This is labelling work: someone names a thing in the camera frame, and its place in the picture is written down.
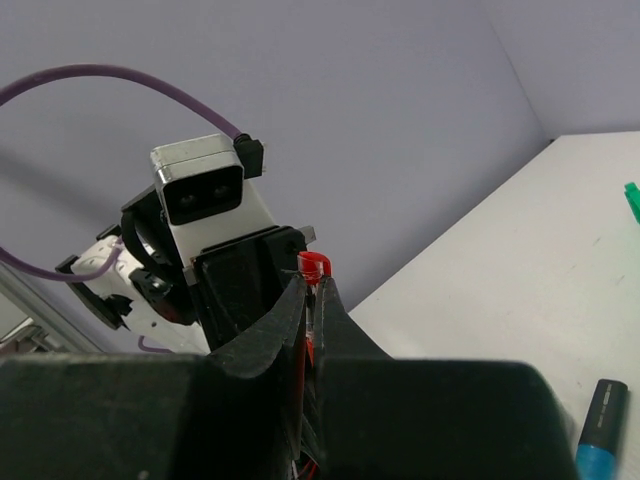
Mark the blue highlighter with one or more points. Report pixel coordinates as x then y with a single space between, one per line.
599 441

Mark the aluminium frame rail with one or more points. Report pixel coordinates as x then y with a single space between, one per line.
18 290

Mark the green four-compartment bin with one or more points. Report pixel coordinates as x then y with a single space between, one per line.
632 195

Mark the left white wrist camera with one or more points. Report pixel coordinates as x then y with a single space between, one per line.
206 189

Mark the red gel pen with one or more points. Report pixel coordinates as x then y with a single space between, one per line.
310 302

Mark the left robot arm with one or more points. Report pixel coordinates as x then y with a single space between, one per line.
133 277

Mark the red pen cap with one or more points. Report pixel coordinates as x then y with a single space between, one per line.
313 266

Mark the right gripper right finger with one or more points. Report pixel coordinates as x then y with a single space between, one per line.
386 418

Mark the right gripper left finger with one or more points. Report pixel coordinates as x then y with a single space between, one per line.
233 414

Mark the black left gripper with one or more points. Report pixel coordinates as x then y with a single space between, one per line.
234 284

